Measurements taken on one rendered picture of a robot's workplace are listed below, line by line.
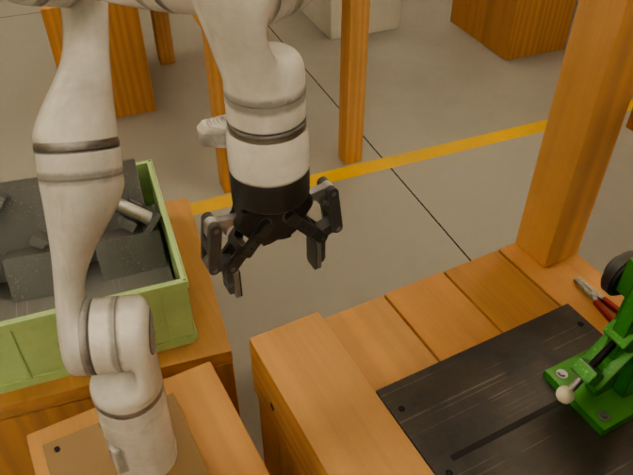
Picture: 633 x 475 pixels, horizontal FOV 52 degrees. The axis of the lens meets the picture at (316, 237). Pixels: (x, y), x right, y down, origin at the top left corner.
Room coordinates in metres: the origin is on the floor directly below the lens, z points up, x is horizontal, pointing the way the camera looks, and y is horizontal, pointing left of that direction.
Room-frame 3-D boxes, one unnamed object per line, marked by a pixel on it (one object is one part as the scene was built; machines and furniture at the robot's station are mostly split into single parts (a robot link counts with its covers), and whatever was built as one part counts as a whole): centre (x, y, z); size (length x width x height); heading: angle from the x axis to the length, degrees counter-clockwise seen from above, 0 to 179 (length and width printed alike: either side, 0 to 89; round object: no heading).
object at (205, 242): (0.47, 0.10, 1.37); 0.03 x 0.02 x 0.06; 28
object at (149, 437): (0.53, 0.25, 0.98); 0.09 x 0.09 x 0.17; 31
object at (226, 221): (0.48, 0.08, 1.39); 0.05 x 0.02 x 0.02; 118
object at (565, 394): (0.61, -0.40, 0.96); 0.06 x 0.03 x 0.06; 118
